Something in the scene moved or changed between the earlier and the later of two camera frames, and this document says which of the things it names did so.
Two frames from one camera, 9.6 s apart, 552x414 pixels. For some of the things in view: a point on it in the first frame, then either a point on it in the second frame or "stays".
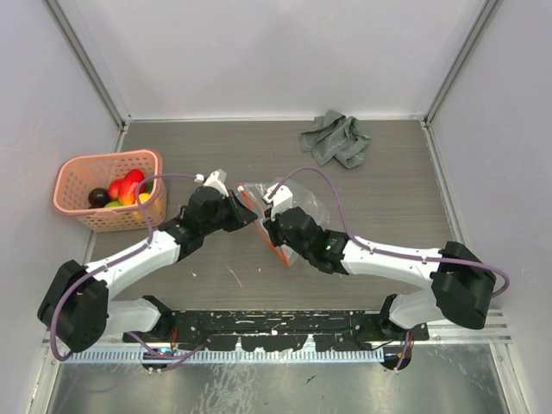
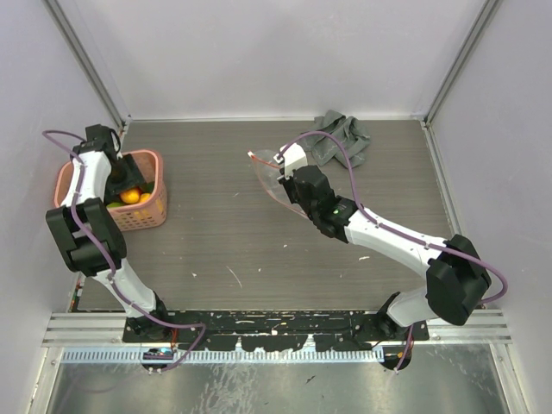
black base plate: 280,329 stays
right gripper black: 272,226 to 287,186
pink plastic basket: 73,179 stays
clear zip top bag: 253,193 to 268,169
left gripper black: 238,210 to 134,179
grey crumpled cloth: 336,135 stays
